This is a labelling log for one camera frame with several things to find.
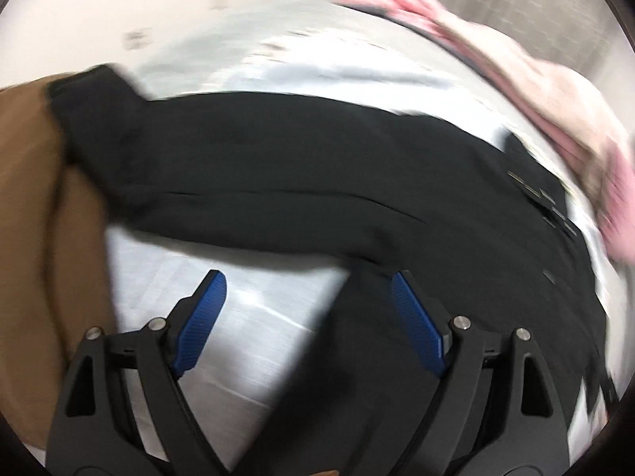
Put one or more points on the large black garment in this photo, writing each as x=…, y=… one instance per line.
x=297, y=158

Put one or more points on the pink and beige quilt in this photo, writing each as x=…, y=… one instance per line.
x=545, y=89

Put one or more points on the brown cloth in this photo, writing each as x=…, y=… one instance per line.
x=34, y=183

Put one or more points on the light blue fringed blanket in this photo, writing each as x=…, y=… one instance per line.
x=163, y=267

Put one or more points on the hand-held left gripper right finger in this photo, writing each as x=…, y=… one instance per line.
x=416, y=322

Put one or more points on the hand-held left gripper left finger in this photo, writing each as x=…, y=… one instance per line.
x=201, y=327

